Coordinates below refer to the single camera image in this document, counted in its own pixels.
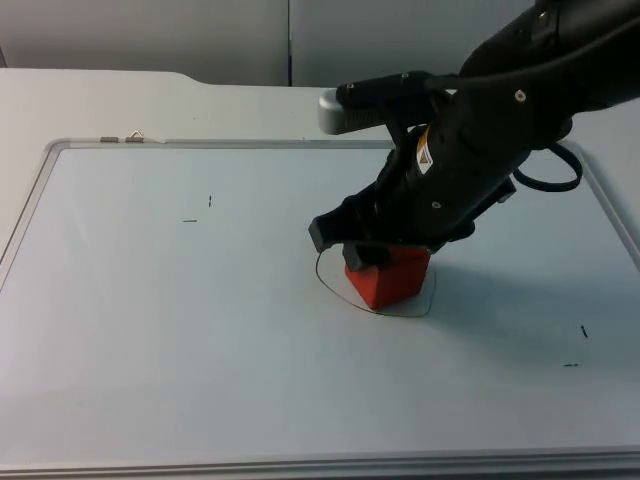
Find red cube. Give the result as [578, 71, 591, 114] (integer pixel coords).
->
[343, 246, 432, 310]

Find grey-framed whiteboard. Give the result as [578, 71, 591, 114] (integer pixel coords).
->
[0, 136, 640, 480]

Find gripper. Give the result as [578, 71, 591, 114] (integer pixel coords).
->
[309, 85, 574, 274]

